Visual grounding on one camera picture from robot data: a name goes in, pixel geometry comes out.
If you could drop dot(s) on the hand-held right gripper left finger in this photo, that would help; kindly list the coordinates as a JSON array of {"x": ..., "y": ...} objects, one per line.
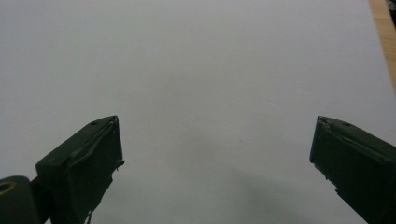
[{"x": 84, "y": 168}]

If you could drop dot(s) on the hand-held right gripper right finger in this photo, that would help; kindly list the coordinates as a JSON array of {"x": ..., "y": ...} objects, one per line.
[{"x": 358, "y": 161}]

